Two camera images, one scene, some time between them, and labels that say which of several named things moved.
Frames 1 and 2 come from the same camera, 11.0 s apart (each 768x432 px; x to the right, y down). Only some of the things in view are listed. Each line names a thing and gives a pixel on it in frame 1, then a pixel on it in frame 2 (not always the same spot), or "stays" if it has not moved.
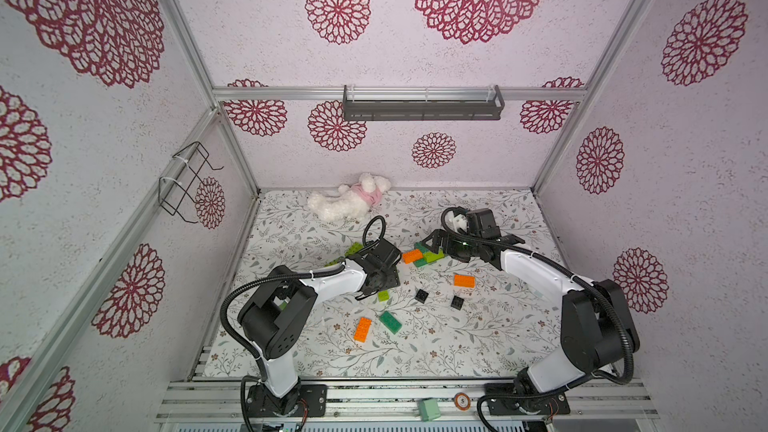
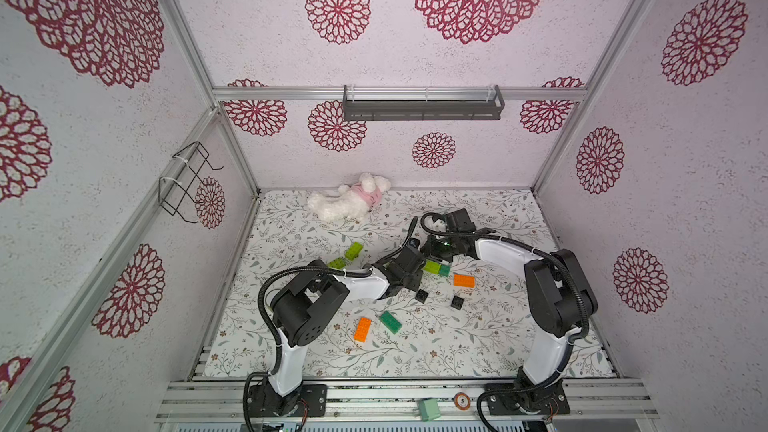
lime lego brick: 354,248 stays
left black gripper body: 390,280 to 413,282
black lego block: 457,302 stays
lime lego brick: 336,261 stays
